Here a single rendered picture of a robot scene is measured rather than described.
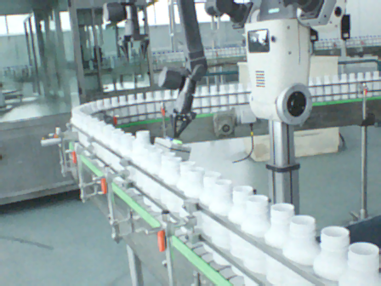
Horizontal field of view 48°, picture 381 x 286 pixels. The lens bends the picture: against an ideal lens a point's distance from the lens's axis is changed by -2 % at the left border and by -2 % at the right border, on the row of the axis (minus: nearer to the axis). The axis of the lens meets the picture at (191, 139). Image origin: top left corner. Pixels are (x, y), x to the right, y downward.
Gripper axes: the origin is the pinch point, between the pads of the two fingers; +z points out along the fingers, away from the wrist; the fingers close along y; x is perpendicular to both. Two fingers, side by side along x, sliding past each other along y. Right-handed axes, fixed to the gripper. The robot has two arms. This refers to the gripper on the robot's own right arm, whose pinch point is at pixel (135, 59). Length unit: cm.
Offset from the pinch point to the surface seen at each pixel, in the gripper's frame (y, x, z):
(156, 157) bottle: 16, 58, 24
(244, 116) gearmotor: -86, -63, 42
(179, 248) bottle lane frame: 21, 78, 40
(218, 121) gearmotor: -74, -72, 44
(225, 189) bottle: 16, 93, 23
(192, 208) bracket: 20, 86, 28
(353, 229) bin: -25, 85, 46
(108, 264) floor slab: -4, -118, 141
